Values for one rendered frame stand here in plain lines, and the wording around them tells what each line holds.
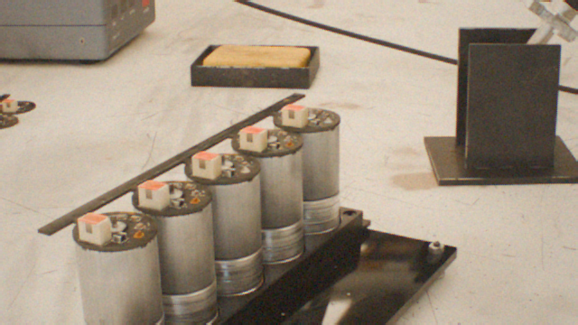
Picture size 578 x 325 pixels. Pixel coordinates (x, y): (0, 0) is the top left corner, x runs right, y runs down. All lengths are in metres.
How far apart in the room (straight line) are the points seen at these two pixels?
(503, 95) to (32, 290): 0.24
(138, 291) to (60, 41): 0.43
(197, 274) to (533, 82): 0.23
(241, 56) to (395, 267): 0.30
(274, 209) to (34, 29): 0.39
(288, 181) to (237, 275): 0.04
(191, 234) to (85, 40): 0.40
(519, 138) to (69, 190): 0.22
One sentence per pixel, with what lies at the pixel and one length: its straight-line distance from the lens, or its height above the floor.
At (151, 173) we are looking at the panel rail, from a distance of 0.33.
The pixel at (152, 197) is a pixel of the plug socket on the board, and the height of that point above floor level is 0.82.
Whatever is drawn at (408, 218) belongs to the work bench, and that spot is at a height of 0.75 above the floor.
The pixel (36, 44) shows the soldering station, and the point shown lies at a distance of 0.71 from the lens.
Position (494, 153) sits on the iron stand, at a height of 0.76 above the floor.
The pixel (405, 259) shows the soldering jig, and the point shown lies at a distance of 0.39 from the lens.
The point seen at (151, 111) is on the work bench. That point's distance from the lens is 0.60.
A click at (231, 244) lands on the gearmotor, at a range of 0.33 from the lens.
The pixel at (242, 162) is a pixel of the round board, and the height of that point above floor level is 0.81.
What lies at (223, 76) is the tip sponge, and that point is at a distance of 0.64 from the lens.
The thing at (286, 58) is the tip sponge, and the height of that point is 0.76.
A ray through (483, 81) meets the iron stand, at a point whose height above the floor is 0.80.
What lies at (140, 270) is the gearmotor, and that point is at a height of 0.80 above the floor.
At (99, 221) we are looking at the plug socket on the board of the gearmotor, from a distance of 0.28.
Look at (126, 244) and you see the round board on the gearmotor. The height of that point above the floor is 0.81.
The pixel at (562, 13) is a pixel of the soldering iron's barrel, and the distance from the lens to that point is 0.49.
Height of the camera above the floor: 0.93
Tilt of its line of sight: 21 degrees down
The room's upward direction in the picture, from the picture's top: 1 degrees counter-clockwise
